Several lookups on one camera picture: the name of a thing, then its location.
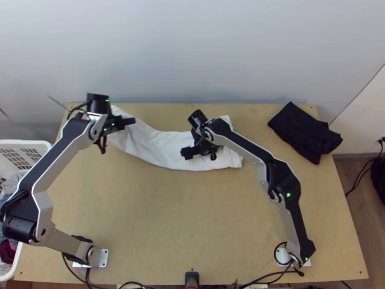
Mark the white t-shirt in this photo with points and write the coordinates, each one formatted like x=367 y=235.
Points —
x=162 y=144

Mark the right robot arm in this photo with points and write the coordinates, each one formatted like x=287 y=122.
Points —
x=240 y=141

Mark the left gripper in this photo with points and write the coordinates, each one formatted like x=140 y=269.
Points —
x=115 y=122

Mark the white wall socket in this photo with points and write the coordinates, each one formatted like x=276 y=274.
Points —
x=379 y=140

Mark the black bag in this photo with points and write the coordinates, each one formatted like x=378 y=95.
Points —
x=379 y=177

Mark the dark t-shirt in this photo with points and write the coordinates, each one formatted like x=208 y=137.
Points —
x=303 y=132

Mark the white laundry basket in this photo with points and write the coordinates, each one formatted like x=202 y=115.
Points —
x=18 y=150

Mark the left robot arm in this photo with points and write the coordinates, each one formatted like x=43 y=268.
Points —
x=45 y=174

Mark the heap of clothes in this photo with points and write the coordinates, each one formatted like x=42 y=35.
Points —
x=6 y=253

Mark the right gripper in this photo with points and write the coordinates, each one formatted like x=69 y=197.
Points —
x=206 y=147

